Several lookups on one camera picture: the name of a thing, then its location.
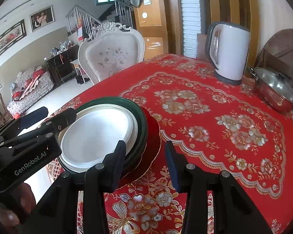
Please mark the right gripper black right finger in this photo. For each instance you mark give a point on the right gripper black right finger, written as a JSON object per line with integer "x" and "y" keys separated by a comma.
{"x": 213, "y": 200}

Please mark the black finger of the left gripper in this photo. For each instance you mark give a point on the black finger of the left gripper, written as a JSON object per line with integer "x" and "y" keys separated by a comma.
{"x": 59, "y": 122}
{"x": 31, "y": 118}

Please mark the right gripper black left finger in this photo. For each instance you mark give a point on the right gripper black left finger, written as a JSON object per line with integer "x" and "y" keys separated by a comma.
{"x": 56, "y": 212}

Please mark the cream plastic bowl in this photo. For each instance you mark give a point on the cream plastic bowl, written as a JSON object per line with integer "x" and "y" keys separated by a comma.
{"x": 134, "y": 131}

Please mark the red glass scalloped bowl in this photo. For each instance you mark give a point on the red glass scalloped bowl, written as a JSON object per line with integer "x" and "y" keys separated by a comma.
{"x": 152, "y": 148}

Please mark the floral sofa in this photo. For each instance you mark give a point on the floral sofa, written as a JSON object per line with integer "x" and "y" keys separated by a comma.
{"x": 28, "y": 88}

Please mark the small white side table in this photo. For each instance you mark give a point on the small white side table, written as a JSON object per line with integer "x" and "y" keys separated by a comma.
{"x": 81, "y": 77}

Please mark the dark wooden cabinet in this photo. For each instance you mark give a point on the dark wooden cabinet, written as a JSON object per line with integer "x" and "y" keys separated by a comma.
{"x": 61, "y": 67}

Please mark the framed floral painting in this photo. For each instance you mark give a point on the framed floral painting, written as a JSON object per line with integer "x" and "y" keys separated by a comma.
{"x": 12, "y": 35}

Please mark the red floral tablecloth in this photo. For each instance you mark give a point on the red floral tablecloth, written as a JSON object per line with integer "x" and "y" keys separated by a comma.
{"x": 216, "y": 126}

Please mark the white ornate chair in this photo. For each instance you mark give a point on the white ornate chair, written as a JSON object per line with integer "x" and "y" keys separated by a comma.
{"x": 110, "y": 48}

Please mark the framed portrait picture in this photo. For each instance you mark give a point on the framed portrait picture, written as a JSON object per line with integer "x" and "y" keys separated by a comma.
{"x": 42, "y": 18}

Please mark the round wooden table top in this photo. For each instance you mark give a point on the round wooden table top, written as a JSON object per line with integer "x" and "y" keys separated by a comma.
{"x": 277, "y": 55}

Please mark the white electric kettle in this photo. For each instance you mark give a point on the white electric kettle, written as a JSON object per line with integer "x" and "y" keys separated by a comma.
{"x": 226, "y": 48}

